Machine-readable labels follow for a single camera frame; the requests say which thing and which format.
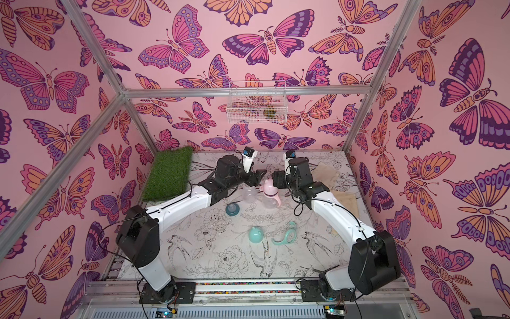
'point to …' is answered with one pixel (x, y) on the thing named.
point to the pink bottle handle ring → (273, 196)
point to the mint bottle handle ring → (286, 242)
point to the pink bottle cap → (268, 188)
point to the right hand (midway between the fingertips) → (281, 172)
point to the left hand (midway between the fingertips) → (263, 166)
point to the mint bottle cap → (255, 234)
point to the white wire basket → (257, 109)
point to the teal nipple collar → (232, 209)
